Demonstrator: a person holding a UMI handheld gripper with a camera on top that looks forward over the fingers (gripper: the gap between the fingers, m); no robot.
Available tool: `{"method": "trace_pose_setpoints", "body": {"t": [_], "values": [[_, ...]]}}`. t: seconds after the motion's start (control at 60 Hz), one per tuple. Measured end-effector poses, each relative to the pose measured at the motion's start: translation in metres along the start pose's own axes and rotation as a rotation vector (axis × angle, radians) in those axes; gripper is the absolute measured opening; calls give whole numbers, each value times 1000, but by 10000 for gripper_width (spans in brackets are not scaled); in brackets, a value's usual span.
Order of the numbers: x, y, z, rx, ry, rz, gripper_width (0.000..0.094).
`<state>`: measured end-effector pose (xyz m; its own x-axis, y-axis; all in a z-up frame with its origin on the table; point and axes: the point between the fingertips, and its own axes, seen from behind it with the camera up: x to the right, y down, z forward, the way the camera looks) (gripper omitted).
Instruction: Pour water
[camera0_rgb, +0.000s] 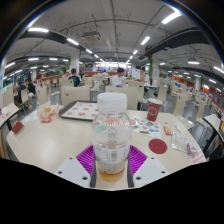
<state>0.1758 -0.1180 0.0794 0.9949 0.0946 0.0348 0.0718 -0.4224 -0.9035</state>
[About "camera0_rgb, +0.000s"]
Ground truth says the crumpled food wrapper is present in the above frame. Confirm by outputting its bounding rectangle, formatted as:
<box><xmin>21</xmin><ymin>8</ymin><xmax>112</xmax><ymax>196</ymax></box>
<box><xmin>36</xmin><ymin>101</ymin><xmax>61</xmax><ymax>124</ymax></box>

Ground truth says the red paper cup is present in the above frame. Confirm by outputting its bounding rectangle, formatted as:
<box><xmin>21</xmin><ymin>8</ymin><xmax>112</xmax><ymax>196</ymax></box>
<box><xmin>146</xmin><ymin>97</ymin><xmax>164</xmax><ymax>122</ymax></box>

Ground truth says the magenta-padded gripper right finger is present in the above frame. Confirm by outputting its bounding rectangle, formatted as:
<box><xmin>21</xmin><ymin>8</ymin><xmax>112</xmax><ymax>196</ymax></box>
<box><xmin>126</xmin><ymin>144</ymin><xmax>169</xmax><ymax>189</ymax></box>

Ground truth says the ceiling lights group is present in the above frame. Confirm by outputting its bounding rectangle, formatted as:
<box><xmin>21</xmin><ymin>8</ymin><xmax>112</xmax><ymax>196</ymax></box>
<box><xmin>3</xmin><ymin>8</ymin><xmax>224</xmax><ymax>93</ymax></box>

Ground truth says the red white printed paper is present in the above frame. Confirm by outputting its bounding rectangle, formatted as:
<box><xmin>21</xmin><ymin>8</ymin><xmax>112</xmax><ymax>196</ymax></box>
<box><xmin>186</xmin><ymin>143</ymin><xmax>207</xmax><ymax>164</ymax></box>

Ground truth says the clear plastic drink bottle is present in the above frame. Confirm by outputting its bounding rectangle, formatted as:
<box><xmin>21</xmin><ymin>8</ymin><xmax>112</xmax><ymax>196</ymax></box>
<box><xmin>91</xmin><ymin>92</ymin><xmax>133</xmax><ymax>183</ymax></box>

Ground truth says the beige side table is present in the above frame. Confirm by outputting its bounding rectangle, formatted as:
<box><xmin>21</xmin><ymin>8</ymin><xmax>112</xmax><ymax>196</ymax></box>
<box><xmin>0</xmin><ymin>102</ymin><xmax>20</xmax><ymax>130</ymax></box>
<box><xmin>203</xmin><ymin>113</ymin><xmax>224</xmax><ymax>143</ymax></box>

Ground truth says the dark food tray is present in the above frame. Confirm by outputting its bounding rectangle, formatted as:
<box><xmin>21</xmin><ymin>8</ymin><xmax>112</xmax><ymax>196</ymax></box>
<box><xmin>58</xmin><ymin>100</ymin><xmax>99</xmax><ymax>122</ymax></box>

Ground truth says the colourful printed leaflet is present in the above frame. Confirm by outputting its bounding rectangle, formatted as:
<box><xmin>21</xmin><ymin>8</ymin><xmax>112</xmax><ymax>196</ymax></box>
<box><xmin>129</xmin><ymin>116</ymin><xmax>162</xmax><ymax>139</ymax></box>

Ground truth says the clear plastic bag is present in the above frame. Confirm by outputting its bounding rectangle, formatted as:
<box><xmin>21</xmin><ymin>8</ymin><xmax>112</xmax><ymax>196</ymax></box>
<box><xmin>170</xmin><ymin>131</ymin><xmax>190</xmax><ymax>154</ymax></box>

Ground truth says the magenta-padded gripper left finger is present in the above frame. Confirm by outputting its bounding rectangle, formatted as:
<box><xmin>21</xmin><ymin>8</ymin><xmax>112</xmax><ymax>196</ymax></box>
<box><xmin>54</xmin><ymin>144</ymin><xmax>98</xmax><ymax>189</ymax></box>

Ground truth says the beige chairs group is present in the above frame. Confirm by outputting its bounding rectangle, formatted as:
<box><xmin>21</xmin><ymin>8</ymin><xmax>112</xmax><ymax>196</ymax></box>
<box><xmin>3</xmin><ymin>74</ymin><xmax>214</xmax><ymax>118</ymax></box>

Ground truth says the flat round red coaster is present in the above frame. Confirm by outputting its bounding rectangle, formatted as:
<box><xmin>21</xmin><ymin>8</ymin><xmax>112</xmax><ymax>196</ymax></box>
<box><xmin>148</xmin><ymin>138</ymin><xmax>168</xmax><ymax>155</ymax></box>

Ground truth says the person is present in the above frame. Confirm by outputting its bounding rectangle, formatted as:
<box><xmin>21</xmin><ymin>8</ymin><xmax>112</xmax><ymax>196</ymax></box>
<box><xmin>68</xmin><ymin>68</ymin><xmax>82</xmax><ymax>88</ymax></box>
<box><xmin>110</xmin><ymin>67</ymin><xmax>129</xmax><ymax>88</ymax></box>
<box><xmin>136</xmin><ymin>67</ymin><xmax>151</xmax><ymax>84</ymax></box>
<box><xmin>16</xmin><ymin>79</ymin><xmax>29</xmax><ymax>105</ymax></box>
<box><xmin>26</xmin><ymin>78</ymin><xmax>37</xmax><ymax>96</ymax></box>

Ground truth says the small red box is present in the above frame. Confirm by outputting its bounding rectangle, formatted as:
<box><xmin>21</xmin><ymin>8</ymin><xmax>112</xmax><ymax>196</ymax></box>
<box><xmin>11</xmin><ymin>120</ymin><xmax>24</xmax><ymax>135</ymax></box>

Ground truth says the ceiling air conditioner unit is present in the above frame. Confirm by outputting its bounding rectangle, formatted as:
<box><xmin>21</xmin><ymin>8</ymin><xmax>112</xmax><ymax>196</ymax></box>
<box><xmin>82</xmin><ymin>31</ymin><xmax>102</xmax><ymax>43</ymax></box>

